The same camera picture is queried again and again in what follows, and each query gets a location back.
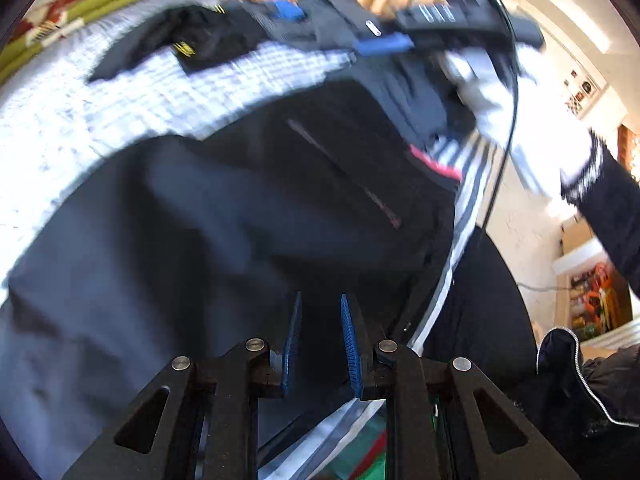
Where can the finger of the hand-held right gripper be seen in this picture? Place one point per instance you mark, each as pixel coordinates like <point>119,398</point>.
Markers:
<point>385,44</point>

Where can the dark cloth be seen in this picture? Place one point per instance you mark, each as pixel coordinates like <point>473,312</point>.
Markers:
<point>490,310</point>

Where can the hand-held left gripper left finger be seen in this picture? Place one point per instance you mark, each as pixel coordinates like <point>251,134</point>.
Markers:
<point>291,355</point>

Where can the wall photo frame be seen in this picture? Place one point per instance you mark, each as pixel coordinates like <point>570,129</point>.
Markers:
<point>582,92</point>

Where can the white shelf with colourful things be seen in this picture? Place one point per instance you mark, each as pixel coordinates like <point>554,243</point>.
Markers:
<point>595,300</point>

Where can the green red floor mat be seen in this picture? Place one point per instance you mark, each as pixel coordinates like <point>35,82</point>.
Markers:
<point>370,440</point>

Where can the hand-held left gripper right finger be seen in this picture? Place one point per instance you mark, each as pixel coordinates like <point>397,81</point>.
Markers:
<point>351,355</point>

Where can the striped bed blanket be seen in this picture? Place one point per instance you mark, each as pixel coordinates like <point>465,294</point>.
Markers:
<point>100,120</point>

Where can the person's black zip jacket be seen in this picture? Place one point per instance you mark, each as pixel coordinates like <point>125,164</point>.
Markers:
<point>600,400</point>

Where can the person's right forearm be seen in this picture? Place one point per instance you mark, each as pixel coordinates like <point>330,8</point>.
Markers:
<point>610,210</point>

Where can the person's right hand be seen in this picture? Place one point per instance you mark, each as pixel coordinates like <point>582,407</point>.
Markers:
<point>495,90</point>

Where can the black pants yellow label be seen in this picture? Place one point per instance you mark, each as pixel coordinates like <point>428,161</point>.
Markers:
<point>150,45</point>

